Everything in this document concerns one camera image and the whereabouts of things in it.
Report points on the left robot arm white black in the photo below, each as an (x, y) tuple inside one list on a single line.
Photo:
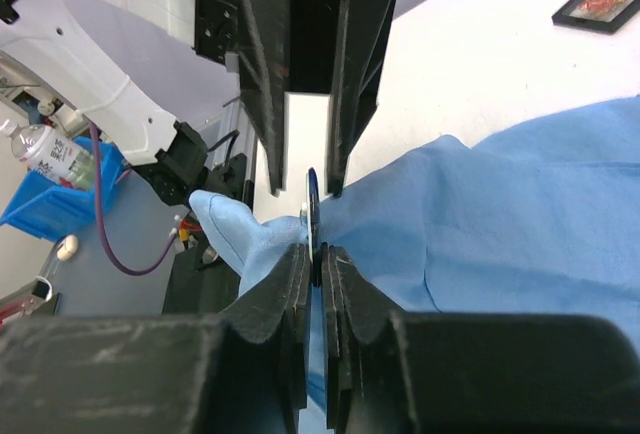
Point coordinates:
[(43, 38)]

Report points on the round blue badge pin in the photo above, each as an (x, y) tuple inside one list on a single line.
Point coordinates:
[(312, 213)]

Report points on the blue plastic box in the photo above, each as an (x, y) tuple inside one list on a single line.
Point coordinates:
[(49, 211)]

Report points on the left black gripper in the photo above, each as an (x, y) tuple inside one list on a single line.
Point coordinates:
[(338, 42)]

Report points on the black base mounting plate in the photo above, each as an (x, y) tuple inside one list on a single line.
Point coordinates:
[(200, 281)]

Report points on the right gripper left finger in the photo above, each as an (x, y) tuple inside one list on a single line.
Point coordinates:
[(242, 370)]

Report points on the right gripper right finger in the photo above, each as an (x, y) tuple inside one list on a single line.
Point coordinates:
[(389, 370)]

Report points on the clear plastic water bottle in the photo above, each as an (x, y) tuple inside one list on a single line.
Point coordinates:
[(51, 154)]

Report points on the blue button-up shirt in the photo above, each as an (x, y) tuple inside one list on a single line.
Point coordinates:
[(541, 217)]

